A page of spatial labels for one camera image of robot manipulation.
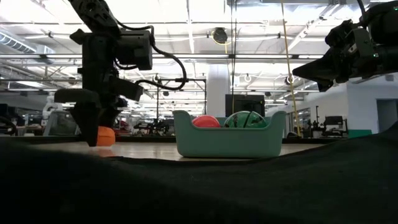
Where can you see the white square pillar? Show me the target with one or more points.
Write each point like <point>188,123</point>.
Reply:
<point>217,90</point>

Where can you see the black background rig frame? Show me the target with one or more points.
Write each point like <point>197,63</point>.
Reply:
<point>192,80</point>

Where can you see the red toy bell pepper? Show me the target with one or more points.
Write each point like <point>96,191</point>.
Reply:
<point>206,122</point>

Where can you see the orange toy pumpkin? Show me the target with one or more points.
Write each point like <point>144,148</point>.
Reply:
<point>107,137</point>

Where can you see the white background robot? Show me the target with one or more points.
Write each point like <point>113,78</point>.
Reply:
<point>49,107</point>

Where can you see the black background robot arms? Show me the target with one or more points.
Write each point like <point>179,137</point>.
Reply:
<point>154,127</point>

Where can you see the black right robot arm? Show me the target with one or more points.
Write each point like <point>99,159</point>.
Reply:
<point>385,21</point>

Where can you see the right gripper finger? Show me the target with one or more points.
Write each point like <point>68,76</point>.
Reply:
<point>324,86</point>
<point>320,71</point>

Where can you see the teal plastic tub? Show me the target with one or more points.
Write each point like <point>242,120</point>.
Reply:
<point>230,141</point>

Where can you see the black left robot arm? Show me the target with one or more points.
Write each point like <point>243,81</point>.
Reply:
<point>93,12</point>

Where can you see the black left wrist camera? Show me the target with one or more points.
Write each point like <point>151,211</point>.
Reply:
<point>135,49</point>

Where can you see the long ceiling light rail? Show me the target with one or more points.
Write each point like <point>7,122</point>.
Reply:
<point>199,56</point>

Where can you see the green box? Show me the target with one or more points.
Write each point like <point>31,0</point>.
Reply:
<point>359,133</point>

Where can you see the grey door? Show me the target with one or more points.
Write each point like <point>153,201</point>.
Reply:
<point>387,115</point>

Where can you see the black cloth napkin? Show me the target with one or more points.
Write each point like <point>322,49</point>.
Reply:
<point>199,193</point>

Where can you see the green toy watermelon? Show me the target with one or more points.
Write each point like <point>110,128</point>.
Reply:
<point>245,120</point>

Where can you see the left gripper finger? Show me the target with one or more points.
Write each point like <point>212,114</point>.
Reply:
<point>88,123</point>
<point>110,115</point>

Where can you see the black background monitor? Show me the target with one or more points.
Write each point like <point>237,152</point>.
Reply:
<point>334,120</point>

